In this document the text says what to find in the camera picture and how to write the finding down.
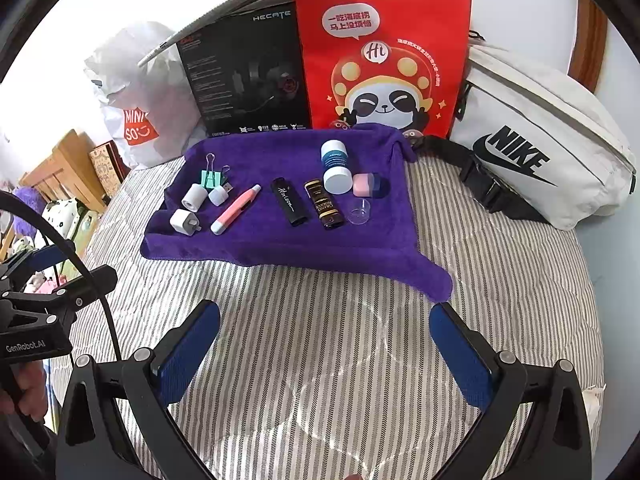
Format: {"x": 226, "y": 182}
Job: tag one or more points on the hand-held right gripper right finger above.
{"x": 460, "y": 355}

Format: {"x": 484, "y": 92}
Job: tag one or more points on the pink and blue sponge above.
{"x": 367, "y": 185}

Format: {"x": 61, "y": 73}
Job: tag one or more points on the wooden headboard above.
{"x": 65, "y": 160}

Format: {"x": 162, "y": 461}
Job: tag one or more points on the brown patterned box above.
{"x": 107, "y": 167}

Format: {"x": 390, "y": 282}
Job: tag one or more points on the black stick lighter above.
{"x": 289, "y": 202}

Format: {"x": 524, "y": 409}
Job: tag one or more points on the striped grey bed quilt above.
{"x": 325, "y": 360}

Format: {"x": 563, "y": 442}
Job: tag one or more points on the person's left hand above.
{"x": 30, "y": 390}

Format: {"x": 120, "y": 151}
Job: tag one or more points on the red paper bag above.
{"x": 400, "y": 35}

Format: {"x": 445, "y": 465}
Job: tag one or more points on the white charger plug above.
{"x": 182, "y": 220}

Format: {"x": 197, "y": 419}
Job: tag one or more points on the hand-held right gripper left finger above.
{"x": 185, "y": 355}

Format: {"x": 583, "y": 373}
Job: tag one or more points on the pink and white pen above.
{"x": 232, "y": 212}

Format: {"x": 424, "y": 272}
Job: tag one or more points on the black headset box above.
{"x": 235, "y": 75}

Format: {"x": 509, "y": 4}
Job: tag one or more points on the purple plush toy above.
{"x": 29, "y": 200}

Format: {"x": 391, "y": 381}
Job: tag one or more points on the wooden door frame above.
{"x": 590, "y": 35}

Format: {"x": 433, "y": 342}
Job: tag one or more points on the green binder clip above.
{"x": 212, "y": 177}

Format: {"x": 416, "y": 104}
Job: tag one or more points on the white waist bag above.
{"x": 550, "y": 110}

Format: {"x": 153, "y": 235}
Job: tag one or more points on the white tube with blue label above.
{"x": 336, "y": 165}

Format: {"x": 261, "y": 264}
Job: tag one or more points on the white cylinder roll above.
{"x": 195, "y": 197}

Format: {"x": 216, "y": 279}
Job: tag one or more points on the white plastic shopping bag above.
{"x": 165, "y": 100}

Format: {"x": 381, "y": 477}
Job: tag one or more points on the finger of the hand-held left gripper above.
{"x": 85, "y": 285}
{"x": 42, "y": 258}

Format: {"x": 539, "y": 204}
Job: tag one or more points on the small white usb adapter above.
{"x": 218, "y": 196}

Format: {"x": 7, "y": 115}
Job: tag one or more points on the purple towel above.
{"x": 280, "y": 245}

